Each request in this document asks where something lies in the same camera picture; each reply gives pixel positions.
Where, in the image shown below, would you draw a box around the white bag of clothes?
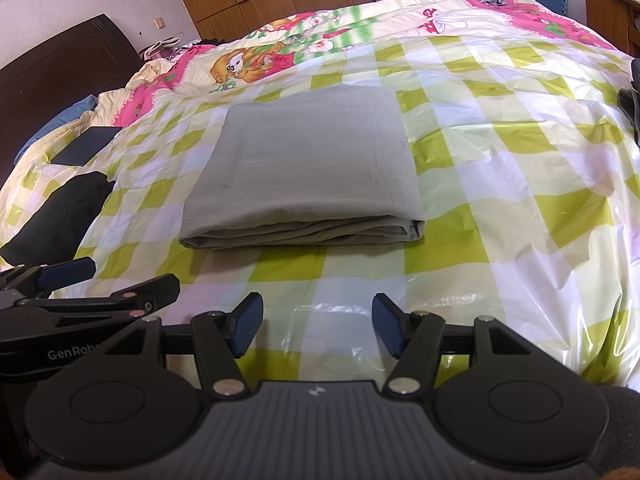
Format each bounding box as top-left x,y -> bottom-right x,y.
140,37 -> 186,61

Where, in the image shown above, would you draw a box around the cartoon printed quilt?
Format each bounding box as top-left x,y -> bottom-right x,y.
95,0 -> 621,128

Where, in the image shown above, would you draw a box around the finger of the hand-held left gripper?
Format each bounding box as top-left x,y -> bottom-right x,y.
15,274 -> 181,317
0,257 -> 97,306

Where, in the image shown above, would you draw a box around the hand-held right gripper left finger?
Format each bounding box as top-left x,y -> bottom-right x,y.
75,293 -> 264,398

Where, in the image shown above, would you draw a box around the black folded cloth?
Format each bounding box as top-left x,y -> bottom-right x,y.
0,171 -> 116,266

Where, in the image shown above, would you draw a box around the blue cloth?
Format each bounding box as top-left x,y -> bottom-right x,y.
15,95 -> 98,161

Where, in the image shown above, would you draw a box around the dark wooden headboard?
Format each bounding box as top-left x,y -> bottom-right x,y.
0,14 -> 143,186

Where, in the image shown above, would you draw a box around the light grey pants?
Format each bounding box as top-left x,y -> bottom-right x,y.
179,86 -> 427,251

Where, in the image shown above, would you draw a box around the wooden desk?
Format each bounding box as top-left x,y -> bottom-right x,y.
580,0 -> 640,56

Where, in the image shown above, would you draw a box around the dark flat notebook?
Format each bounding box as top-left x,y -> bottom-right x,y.
50,127 -> 123,166

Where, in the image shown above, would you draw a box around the folded dark grey pants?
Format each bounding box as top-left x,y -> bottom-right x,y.
617,57 -> 640,146

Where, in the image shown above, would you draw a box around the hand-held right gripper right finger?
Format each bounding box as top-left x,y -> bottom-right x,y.
372,293 -> 561,398

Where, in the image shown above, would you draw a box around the checkered plastic bed sheet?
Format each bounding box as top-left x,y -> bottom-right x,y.
0,30 -> 640,386

